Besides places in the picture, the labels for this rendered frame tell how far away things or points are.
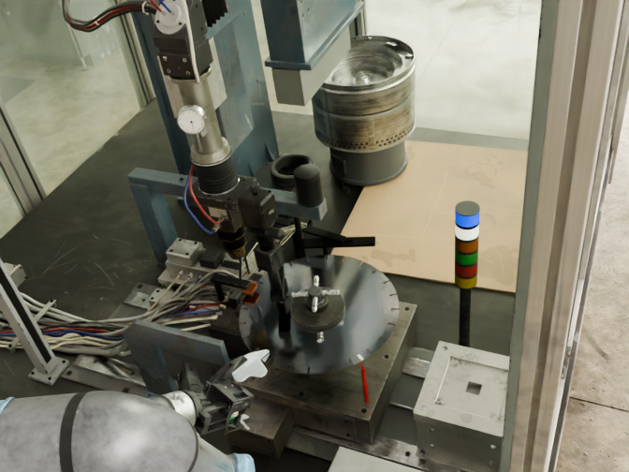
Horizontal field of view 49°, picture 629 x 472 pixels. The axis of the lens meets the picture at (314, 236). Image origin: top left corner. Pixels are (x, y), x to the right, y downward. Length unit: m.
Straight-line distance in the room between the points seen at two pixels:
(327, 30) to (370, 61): 0.52
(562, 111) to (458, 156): 1.55
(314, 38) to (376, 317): 0.60
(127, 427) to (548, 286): 0.47
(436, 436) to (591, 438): 1.12
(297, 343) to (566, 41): 0.93
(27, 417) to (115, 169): 1.64
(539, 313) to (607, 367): 1.83
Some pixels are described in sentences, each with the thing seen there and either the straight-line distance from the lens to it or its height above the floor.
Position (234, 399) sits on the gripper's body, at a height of 0.99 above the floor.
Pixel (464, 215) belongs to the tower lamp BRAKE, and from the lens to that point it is 1.31.
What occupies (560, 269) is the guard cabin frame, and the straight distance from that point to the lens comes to 0.74.
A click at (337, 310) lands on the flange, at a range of 1.42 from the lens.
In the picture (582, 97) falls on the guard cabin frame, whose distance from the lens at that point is 0.63.
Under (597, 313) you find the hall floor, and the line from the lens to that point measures 2.78.
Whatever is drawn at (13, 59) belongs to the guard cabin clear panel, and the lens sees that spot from 2.34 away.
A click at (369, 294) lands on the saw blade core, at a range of 1.45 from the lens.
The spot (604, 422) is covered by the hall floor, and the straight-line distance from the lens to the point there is 2.47.
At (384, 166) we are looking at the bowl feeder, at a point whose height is 0.82.
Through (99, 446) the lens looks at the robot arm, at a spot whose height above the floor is 1.37.
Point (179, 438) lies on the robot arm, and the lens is 0.85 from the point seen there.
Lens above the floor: 1.98
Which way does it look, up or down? 40 degrees down
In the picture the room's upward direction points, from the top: 9 degrees counter-clockwise
